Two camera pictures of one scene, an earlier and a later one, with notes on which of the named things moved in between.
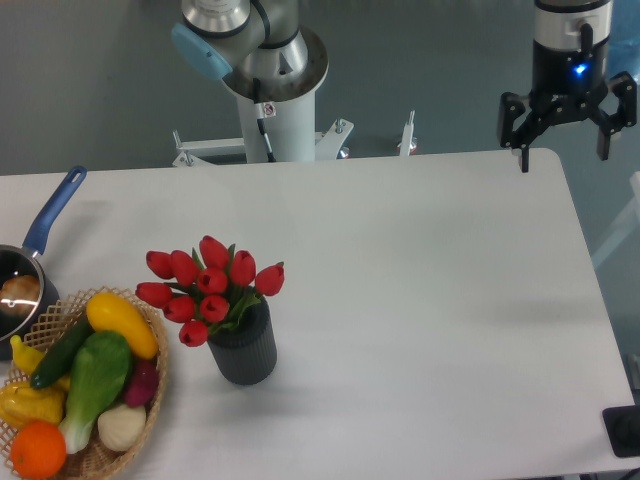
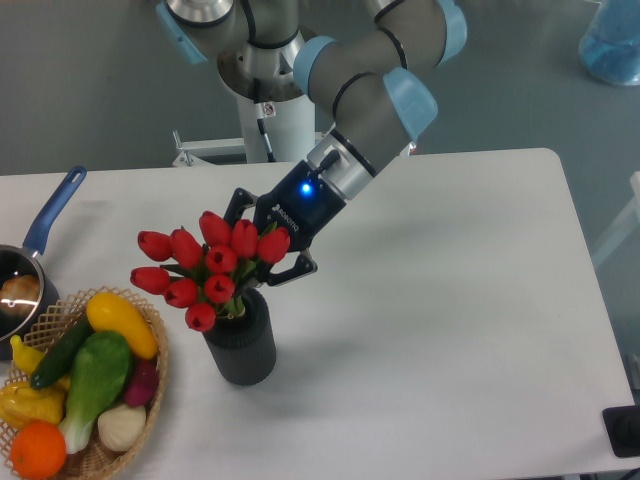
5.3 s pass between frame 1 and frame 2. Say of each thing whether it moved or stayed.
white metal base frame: stayed
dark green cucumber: stayed
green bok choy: stayed
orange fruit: stayed
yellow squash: stayed
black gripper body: moved
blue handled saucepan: stayed
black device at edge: stayed
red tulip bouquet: moved
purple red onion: stayed
